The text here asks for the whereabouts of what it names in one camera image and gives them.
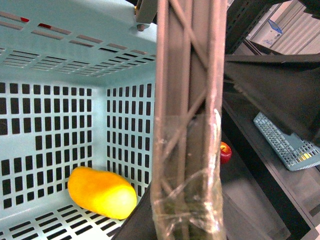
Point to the yellow mango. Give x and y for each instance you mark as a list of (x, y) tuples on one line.
[(102, 192)]

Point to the red apple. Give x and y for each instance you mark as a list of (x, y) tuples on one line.
[(225, 153)]

